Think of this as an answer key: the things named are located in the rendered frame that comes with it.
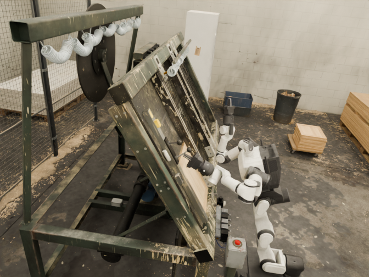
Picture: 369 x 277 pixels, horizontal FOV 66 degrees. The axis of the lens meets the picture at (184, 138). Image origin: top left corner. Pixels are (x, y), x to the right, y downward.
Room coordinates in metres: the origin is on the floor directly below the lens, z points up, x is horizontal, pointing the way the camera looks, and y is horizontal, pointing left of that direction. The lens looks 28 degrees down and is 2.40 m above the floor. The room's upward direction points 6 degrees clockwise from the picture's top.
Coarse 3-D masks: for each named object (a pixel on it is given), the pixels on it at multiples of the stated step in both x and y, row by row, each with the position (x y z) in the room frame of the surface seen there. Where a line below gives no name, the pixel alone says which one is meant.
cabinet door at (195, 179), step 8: (184, 144) 2.01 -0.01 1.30; (184, 160) 1.84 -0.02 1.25; (184, 168) 1.76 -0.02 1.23; (192, 168) 1.91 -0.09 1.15; (192, 176) 1.82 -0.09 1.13; (200, 176) 1.98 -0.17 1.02; (192, 184) 1.74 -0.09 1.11; (200, 184) 1.90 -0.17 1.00; (200, 192) 1.81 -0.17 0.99; (200, 200) 1.73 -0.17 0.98
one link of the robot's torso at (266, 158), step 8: (272, 144) 1.95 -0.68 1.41; (240, 152) 1.96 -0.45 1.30; (256, 152) 1.88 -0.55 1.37; (264, 152) 1.85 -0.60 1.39; (272, 152) 1.83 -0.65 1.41; (240, 160) 1.85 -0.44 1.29; (248, 160) 1.79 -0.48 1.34; (256, 160) 1.76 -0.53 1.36; (264, 160) 1.76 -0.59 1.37; (272, 160) 1.76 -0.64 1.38; (240, 168) 1.78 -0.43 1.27; (256, 168) 1.72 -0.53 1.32; (264, 168) 1.73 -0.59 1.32; (272, 168) 1.76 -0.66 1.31; (280, 168) 1.75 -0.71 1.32; (272, 176) 1.76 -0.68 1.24; (280, 176) 1.75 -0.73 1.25; (272, 184) 1.75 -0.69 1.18
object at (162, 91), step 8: (160, 64) 2.11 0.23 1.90; (176, 64) 2.07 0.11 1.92; (160, 72) 2.03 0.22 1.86; (152, 80) 2.05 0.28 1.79; (160, 80) 2.05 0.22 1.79; (160, 88) 2.05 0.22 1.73; (160, 96) 2.05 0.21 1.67; (168, 96) 2.04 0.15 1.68; (168, 104) 2.04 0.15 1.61; (168, 112) 2.04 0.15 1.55; (176, 112) 2.04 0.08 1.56; (176, 120) 2.04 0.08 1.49; (176, 128) 2.04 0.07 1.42; (184, 128) 2.03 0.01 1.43; (184, 136) 2.03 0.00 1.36; (192, 144) 2.03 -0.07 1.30; (192, 152) 2.03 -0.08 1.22; (208, 176) 2.01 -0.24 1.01; (208, 184) 2.01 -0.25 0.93
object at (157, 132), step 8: (144, 112) 1.63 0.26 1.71; (152, 120) 1.62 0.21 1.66; (152, 128) 1.62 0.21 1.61; (160, 136) 1.62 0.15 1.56; (160, 144) 1.62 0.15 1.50; (168, 152) 1.61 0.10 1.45; (176, 168) 1.61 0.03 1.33; (184, 176) 1.63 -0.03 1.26; (184, 184) 1.60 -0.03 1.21; (192, 192) 1.61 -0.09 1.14; (192, 200) 1.60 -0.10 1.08; (200, 208) 1.59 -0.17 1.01; (200, 216) 1.59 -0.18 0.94
